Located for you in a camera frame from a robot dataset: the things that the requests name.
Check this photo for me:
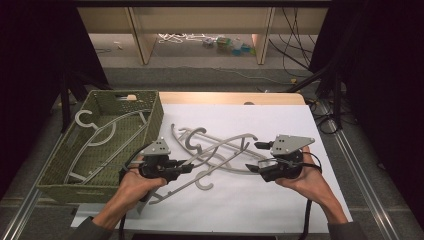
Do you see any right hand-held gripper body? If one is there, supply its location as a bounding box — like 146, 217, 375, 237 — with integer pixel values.
261, 134, 316, 183

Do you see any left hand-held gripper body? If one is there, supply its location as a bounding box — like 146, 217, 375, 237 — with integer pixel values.
138, 137, 184, 184

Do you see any green woven basket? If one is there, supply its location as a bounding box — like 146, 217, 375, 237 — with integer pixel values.
35, 89, 165, 205

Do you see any person's right hand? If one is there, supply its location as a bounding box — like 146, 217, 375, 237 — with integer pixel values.
275, 152, 330, 203

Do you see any person's left hand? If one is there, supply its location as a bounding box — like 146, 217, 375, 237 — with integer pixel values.
114, 165, 168, 215

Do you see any white table sheet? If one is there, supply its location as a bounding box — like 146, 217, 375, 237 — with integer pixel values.
70, 103, 354, 234

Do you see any black metal stand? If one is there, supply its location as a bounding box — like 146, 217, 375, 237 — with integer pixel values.
59, 71, 113, 134
286, 63, 344, 131

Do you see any colourful toy pile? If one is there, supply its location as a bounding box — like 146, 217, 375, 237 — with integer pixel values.
201, 35, 256, 57

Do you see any black curtain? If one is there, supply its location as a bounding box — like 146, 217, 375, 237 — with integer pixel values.
0, 0, 109, 201
309, 0, 424, 231

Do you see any thin white floor cable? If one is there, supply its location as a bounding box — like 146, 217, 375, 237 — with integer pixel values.
184, 64, 293, 84

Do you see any right hand-held gripper cable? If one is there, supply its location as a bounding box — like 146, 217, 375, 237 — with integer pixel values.
298, 150, 324, 240

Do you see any hand-held gripper cable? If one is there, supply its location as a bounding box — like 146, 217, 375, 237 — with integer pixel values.
118, 143, 153, 240
298, 150, 324, 240

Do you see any left hand-held gripper cable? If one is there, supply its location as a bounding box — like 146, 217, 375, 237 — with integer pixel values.
118, 143, 153, 240

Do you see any aluminium floor rail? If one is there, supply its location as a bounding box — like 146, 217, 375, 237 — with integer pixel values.
318, 99, 403, 240
0, 131, 69, 240

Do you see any black cable bundle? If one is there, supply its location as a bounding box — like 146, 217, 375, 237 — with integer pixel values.
268, 7, 319, 71

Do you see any white cord on floor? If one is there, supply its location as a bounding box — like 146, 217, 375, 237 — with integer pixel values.
157, 32, 218, 45

